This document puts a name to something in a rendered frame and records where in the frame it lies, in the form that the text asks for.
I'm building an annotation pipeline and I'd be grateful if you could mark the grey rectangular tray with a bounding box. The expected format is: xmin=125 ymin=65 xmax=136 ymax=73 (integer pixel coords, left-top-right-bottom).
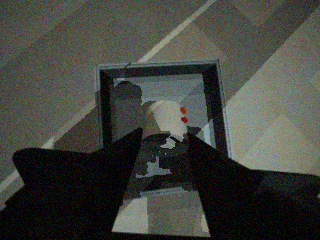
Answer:
xmin=94 ymin=58 xmax=234 ymax=200

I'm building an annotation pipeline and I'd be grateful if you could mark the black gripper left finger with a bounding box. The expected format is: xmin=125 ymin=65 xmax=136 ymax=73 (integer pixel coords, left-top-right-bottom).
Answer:
xmin=12 ymin=128 xmax=143 ymax=231

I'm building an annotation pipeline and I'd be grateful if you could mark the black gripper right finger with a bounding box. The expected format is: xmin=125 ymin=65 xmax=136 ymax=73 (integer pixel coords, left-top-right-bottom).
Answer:
xmin=187 ymin=133 xmax=320 ymax=238

